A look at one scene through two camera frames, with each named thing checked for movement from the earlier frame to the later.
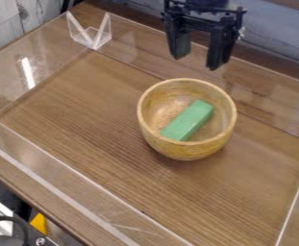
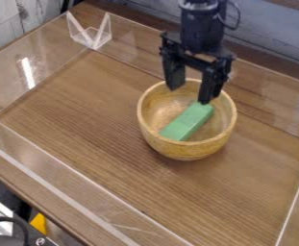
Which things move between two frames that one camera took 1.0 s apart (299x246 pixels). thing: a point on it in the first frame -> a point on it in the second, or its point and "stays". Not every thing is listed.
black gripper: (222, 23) -> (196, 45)
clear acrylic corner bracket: (90, 36) stays
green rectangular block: (186, 122) stays
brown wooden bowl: (166, 101) stays
